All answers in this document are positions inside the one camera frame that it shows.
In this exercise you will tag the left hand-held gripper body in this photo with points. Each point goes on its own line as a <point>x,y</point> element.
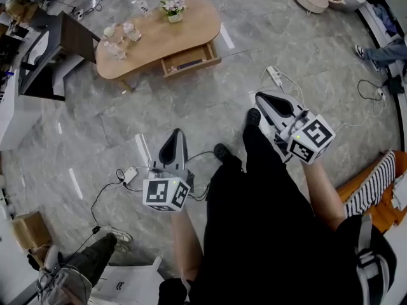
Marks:
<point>159,194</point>

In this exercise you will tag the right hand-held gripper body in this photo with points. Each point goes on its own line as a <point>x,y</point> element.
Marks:
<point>313,138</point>

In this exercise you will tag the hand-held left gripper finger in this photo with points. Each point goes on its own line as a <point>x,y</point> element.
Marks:
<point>182,157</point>
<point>165,152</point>

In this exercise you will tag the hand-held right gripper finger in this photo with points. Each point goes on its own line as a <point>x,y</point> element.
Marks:
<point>286,98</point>
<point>273,117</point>

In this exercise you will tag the wooden drawer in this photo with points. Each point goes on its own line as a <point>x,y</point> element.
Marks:
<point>194,67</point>

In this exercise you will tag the person's right forearm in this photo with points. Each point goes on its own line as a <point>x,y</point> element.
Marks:
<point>324,192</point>

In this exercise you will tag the person's left forearm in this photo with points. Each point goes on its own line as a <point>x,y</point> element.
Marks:
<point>187,243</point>

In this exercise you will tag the wooden coffee table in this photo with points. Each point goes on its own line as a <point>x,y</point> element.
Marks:
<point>178,40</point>

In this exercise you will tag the person's right black shoe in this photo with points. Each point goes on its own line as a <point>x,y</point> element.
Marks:
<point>253,116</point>

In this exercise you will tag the white power strip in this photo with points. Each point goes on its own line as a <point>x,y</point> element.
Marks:
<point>274,75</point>

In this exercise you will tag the white power adapter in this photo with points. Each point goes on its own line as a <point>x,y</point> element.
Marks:
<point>130,174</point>

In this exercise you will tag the black white striped cloth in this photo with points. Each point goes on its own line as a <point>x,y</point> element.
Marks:
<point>372,186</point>

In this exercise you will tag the pink artificial flower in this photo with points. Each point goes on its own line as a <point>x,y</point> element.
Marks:
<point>172,69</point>

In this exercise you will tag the dark blue book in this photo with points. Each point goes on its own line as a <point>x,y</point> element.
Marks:
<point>190,64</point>

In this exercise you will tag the white paper box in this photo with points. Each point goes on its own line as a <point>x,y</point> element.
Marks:
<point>133,284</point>

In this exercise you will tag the person's black trousers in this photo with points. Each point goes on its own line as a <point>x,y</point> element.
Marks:
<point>260,218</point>

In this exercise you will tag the orange sofa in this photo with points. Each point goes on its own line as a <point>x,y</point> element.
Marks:
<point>388,216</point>

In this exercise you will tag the lying clear plastic bottle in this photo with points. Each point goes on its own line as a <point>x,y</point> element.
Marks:
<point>115,50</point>

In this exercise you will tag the small white round cup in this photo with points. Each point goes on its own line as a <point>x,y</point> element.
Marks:
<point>109,31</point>

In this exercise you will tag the cardboard box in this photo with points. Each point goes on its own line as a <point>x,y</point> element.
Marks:
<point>30,230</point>

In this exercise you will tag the pink flowers in white pot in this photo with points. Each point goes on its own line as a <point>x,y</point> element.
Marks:
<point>174,8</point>

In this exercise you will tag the dark brown desk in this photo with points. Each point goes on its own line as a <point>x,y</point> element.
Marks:
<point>76,37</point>

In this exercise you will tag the upright clear water bottle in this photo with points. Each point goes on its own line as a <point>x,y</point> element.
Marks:
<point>143,6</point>

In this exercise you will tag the white cabinet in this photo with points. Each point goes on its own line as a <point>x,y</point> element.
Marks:
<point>12,116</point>

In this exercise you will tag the white wall plug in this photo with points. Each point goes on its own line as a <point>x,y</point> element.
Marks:
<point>381,93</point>

